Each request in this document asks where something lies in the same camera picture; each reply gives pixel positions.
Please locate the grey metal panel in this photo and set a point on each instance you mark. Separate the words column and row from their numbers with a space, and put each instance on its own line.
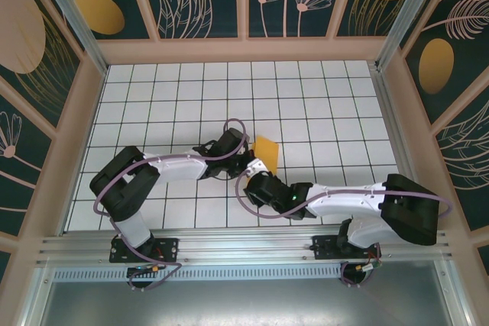
column 244, row 303

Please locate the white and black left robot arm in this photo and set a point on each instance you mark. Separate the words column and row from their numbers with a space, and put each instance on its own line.
column 126, row 184

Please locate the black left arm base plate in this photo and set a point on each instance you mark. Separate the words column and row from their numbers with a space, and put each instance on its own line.
column 170, row 249

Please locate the yellow power connector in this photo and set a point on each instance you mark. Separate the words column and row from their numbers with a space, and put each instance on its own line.
column 154, row 268
column 359, row 267

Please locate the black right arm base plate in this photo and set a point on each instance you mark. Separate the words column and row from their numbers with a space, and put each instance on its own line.
column 324, row 247

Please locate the aluminium mounting rail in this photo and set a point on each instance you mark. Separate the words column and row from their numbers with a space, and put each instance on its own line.
column 244, row 249

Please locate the aluminium frame post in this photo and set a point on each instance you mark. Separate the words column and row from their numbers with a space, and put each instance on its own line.
column 73, row 17
column 405, row 17

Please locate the aluminium side rail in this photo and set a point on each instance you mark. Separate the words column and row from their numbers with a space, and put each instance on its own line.
column 386, row 112

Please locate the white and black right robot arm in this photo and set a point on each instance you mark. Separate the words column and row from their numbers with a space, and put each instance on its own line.
column 412, row 207

